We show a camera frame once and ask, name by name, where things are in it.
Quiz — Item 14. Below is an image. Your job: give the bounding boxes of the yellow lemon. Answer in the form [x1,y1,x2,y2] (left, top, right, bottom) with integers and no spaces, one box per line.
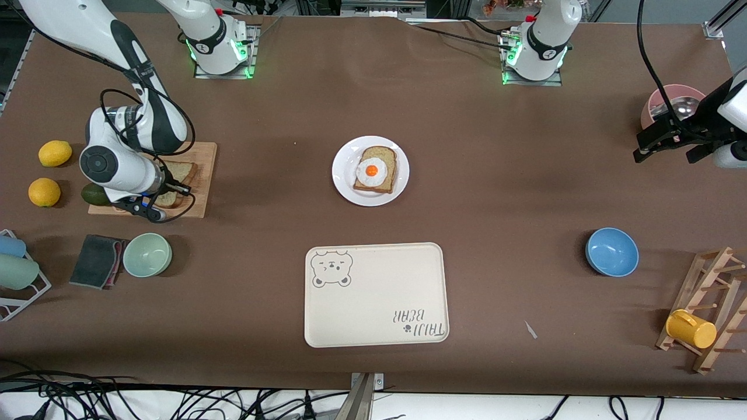
[39,141,73,167]
[28,178,61,208]

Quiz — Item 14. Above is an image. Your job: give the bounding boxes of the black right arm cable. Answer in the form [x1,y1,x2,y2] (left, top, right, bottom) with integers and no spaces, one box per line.
[99,87,197,219]

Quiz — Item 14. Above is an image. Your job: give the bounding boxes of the dark green avocado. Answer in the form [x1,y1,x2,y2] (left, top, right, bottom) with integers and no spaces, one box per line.
[81,183,114,207]

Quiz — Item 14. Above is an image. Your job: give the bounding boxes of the pale green cup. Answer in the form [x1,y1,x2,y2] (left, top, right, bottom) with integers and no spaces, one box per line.
[0,254,40,291]

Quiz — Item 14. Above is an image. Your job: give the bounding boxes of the tangled black floor cables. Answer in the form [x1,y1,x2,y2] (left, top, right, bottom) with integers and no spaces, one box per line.
[0,359,351,420]

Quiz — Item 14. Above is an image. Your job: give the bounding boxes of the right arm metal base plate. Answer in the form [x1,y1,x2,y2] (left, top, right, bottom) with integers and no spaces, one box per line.
[194,23,259,80]

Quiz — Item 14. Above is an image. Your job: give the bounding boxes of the white wire cup rack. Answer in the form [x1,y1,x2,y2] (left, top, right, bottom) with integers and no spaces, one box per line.
[0,229,52,323]

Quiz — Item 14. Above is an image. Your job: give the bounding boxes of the round white plate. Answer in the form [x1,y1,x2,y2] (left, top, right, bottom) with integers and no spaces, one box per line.
[331,136,410,208]

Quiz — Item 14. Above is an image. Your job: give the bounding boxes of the aluminium frame bar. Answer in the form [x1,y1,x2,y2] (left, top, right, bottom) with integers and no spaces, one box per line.
[341,0,427,18]

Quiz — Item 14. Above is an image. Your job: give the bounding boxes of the yellow mug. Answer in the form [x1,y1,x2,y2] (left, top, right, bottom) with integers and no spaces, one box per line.
[665,309,718,350]

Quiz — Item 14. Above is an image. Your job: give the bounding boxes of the folded grey pink cloth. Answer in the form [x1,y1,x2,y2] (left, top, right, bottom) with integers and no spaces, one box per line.
[69,234,128,291]

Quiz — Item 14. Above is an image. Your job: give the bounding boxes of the metal ladle spoon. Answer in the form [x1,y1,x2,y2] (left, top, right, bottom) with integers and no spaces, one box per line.
[651,96,701,120]

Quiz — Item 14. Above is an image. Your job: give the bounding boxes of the bamboo cutting board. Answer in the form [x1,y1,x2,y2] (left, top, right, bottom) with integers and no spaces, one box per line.
[88,141,218,219]

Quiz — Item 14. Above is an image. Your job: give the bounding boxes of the pink bowl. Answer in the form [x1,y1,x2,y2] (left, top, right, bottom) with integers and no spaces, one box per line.
[640,85,707,132]

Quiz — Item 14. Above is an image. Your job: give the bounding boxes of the light blue cup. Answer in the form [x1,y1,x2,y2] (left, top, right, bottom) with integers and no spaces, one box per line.
[0,234,27,258]

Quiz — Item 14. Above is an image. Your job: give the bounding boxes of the plain toast bread slice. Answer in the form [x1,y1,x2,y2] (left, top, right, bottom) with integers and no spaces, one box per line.
[153,162,198,209]

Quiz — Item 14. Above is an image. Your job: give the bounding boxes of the mint green bowl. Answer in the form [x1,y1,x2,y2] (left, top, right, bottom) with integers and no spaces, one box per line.
[123,233,173,278]

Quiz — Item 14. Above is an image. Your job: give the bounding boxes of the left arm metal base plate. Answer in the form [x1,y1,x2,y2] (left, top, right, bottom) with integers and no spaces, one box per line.
[501,34,564,87]

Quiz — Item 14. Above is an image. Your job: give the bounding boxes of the black base power cable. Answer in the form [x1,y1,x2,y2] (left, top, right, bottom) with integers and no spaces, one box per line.
[409,21,511,48]

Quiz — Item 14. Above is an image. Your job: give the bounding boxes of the blue bowl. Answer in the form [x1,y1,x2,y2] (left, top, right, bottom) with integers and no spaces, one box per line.
[585,227,640,278]

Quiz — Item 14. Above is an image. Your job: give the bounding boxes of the aluminium corner profile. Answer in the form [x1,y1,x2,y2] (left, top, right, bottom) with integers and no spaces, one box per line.
[703,0,747,40]

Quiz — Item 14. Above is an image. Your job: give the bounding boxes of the cream bear print tray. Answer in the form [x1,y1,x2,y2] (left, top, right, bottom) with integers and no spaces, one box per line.
[304,242,450,349]

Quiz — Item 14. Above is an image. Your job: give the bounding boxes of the fried egg toy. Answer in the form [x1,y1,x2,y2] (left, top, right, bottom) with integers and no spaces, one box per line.
[357,157,388,188]

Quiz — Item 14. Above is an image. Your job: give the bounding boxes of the wooden peg mug rack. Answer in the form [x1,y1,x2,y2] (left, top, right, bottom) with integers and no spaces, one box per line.
[655,246,747,375]

